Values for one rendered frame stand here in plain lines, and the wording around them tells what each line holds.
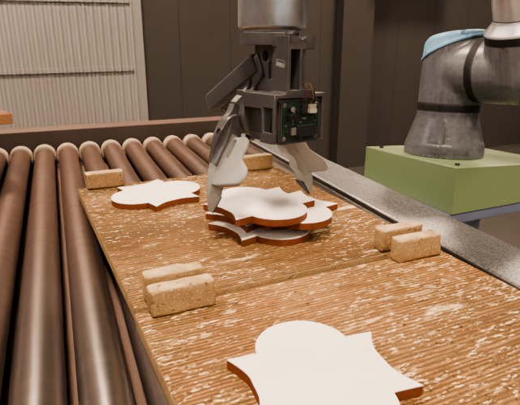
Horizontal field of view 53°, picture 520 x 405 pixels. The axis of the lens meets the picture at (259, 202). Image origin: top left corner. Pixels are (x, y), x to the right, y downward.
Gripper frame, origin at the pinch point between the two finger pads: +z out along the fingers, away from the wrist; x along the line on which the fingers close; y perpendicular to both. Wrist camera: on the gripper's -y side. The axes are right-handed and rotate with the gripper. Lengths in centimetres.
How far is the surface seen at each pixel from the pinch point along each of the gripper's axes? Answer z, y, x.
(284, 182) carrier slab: 2.8, -14.7, 15.9
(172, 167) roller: 4.3, -41.4, 9.1
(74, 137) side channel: 2, -77, 1
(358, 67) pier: -5, -266, 301
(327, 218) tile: 0.9, 7.5, 4.5
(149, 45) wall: -21, -312, 131
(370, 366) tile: 3.7, 28.4, -10.9
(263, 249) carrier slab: 3.8, 5.3, -3.3
